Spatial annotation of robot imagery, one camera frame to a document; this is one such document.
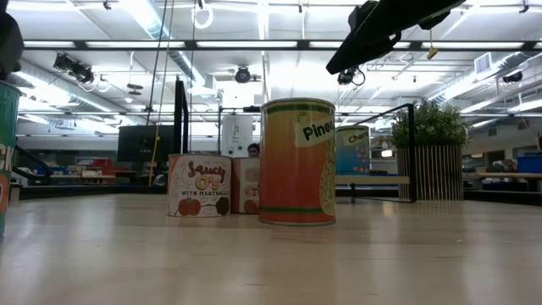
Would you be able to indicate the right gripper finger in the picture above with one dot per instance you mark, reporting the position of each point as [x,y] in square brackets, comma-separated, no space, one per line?
[363,14]
[364,48]

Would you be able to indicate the green chicken soup can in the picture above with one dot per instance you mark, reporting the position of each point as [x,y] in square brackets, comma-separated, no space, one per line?
[7,127]

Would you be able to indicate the blue cherries can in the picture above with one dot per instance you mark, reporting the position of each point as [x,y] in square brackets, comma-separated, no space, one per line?
[353,156]

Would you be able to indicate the orange pineapple can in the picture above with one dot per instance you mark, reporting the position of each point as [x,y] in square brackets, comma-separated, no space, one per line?
[292,169]

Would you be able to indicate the red white tomato can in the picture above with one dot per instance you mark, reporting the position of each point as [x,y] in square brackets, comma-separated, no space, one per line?
[245,186]

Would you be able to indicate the Saucy O's meatballs can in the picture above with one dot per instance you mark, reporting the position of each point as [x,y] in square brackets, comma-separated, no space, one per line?
[199,186]

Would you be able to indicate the ceiling air vent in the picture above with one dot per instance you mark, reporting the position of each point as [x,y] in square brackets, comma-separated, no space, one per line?
[482,63]

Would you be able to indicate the black ceiling spotlights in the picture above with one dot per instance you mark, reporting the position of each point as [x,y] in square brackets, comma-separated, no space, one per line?
[80,73]

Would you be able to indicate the green bushy plant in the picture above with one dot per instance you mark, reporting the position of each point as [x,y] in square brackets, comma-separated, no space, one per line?
[432,125]

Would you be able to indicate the black ceiling speaker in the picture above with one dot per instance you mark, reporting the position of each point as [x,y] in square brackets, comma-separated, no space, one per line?
[513,77]

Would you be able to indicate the striped planter pot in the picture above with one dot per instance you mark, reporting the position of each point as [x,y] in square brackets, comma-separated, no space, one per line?
[440,173]

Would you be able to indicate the person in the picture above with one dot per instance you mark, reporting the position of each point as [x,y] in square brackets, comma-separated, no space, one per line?
[253,149]

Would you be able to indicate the red boxes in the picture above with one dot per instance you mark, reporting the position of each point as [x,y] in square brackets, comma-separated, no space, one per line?
[99,164]

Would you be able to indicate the white cylinder tank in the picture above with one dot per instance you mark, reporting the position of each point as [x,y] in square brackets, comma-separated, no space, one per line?
[237,135]

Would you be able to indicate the black monitor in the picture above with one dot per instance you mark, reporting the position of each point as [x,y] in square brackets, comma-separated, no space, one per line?
[144,144]

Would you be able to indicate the black overhead light beam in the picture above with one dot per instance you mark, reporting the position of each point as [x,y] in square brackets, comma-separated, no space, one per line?
[190,44]

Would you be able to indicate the wooden background table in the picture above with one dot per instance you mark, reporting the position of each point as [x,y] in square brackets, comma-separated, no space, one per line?
[508,175]

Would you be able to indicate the blue storage bin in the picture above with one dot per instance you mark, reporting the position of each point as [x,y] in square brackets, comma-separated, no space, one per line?
[529,164]

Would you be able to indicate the round black ceiling camera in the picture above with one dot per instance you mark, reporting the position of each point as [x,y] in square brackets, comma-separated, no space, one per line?
[242,75]

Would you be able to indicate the wooden shelf black metal frame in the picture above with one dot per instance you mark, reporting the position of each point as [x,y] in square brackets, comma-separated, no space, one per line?
[372,180]

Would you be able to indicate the black table border rail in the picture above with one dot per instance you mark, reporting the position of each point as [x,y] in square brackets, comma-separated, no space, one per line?
[84,192]

